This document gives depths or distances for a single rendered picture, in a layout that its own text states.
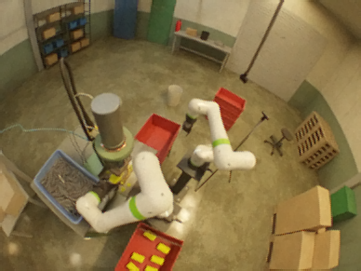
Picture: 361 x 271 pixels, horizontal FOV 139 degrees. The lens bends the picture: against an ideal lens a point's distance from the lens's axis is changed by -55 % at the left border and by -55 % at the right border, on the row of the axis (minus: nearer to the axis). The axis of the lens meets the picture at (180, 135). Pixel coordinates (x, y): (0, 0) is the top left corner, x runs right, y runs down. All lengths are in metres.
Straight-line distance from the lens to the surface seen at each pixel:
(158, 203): 0.58
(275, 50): 5.87
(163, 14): 6.38
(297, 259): 2.48
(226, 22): 5.74
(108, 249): 2.21
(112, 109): 0.57
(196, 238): 2.24
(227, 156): 0.84
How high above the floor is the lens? 2.13
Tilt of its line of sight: 51 degrees down
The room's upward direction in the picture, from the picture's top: 20 degrees clockwise
